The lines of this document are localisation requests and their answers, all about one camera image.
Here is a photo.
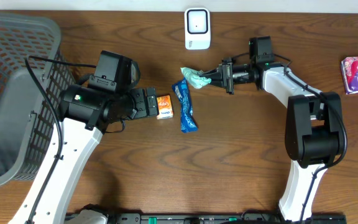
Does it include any orange small box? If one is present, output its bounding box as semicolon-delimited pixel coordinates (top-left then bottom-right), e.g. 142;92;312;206
157;95;173;119

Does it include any teal snack packet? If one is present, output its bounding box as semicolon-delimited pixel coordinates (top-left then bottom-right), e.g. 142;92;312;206
180;67;211;89

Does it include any blue snack wrapper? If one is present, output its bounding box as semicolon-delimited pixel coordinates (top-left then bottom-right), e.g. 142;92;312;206
172;78;198;133

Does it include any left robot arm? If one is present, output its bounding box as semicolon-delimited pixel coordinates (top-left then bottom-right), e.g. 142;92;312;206
10;50;158;223

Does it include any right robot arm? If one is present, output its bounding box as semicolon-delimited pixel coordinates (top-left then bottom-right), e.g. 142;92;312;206
201;36;347;223

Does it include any white barcode scanner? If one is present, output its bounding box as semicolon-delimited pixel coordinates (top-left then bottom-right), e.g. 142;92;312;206
184;7;211;50

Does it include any grey plastic mesh basket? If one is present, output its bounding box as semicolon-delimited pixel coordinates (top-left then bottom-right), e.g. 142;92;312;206
0;12;75;186

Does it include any black right camera cable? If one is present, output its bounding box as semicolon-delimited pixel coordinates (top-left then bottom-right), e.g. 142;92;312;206
228;51;348;222

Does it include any black camera cable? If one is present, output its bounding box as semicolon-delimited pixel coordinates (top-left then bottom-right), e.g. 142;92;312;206
24;55;98;224
228;51;348;222

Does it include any black left camera cable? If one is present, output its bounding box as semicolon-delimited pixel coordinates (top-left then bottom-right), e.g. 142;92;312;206
24;55;98;224

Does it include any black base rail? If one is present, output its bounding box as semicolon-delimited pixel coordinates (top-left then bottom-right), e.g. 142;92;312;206
65;205;347;224

